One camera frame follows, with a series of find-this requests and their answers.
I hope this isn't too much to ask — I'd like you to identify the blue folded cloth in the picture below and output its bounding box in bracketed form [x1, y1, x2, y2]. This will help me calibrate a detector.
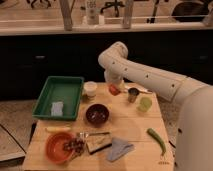
[106, 137, 134, 162]

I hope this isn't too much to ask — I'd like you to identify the red apple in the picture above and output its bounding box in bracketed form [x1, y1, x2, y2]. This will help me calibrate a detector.
[108, 84, 121, 96]

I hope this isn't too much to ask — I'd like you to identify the metal measuring cup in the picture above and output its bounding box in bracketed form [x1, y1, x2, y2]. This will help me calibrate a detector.
[128, 88, 139, 103]

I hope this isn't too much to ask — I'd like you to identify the orange plastic bowl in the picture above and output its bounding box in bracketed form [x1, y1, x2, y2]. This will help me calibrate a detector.
[45, 132, 74, 164]

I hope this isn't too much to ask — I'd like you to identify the pale blue sponge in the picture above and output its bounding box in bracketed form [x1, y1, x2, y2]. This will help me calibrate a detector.
[51, 102, 63, 116]

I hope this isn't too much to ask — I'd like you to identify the dark purple bowl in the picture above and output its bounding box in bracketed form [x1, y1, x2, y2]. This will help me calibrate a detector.
[85, 104, 109, 127]

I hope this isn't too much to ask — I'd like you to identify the bunch of dark grapes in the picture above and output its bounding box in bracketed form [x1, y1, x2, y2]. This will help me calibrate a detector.
[63, 138, 84, 154]

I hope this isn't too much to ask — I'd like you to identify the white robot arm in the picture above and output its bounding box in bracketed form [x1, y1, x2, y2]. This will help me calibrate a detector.
[98, 41, 213, 171]

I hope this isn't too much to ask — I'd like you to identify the black-handled utensil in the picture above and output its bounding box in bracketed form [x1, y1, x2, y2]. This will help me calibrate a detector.
[124, 85, 153, 94]

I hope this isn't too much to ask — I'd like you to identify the silver metal spoon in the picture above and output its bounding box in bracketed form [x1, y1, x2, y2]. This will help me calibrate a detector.
[76, 132, 110, 139]

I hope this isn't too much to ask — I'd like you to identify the green plastic tray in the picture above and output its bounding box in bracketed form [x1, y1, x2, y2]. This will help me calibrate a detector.
[33, 76, 84, 121]

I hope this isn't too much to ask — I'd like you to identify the light green cup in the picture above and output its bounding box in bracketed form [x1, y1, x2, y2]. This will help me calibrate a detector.
[139, 97, 152, 112]

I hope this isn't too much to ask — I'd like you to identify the white paper cup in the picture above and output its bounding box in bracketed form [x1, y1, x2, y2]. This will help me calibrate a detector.
[84, 81, 97, 97]

